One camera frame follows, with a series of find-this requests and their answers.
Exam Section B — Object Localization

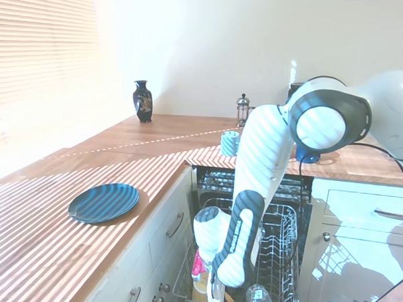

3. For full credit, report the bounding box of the blue plate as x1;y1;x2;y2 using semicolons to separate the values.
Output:
68;180;141;227

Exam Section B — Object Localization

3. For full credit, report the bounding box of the cream kitchen cabinet with drawers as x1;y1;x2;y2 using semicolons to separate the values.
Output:
80;161;201;302

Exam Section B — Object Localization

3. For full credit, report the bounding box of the plain blue mug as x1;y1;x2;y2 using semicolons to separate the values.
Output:
294;144;322;164

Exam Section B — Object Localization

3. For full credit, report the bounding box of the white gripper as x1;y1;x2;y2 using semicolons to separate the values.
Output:
207;263;227;302

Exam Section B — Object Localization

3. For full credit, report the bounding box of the built-in dishwasher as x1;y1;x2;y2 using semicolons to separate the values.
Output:
183;163;317;302

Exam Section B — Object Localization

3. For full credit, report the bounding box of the window blind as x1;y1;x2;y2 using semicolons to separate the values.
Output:
0;0;104;174

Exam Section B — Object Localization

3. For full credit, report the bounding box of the cream kitchen cabinet with door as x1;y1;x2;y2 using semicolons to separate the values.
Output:
303;177;403;302

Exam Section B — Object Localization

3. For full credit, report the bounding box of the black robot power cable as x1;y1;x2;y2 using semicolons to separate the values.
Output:
344;141;403;302

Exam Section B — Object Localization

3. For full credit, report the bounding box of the curved metal drawer handle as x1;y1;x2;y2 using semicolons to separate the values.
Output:
373;207;403;219

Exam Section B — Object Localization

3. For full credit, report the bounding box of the grey wire dishwasher rack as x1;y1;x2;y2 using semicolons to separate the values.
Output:
195;169;313;205

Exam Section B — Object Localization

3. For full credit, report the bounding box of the clear drinking glass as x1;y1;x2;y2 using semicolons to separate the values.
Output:
245;283;280;302

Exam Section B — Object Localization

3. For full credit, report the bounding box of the glass French press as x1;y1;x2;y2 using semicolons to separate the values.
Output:
235;92;255;128

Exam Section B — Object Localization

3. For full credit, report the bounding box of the light blue ribbed cup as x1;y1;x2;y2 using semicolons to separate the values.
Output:
219;130;241;157

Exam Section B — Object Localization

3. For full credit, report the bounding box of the dark blue painted vase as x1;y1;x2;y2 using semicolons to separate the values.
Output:
131;79;155;124

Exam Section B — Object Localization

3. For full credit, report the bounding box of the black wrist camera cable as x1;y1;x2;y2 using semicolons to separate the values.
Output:
296;151;307;205

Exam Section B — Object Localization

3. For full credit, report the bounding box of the white wire dishwasher rack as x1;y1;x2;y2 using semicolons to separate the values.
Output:
172;195;305;302

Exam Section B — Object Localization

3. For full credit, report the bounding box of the pink wrist camera mount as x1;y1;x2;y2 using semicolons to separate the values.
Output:
191;249;207;281

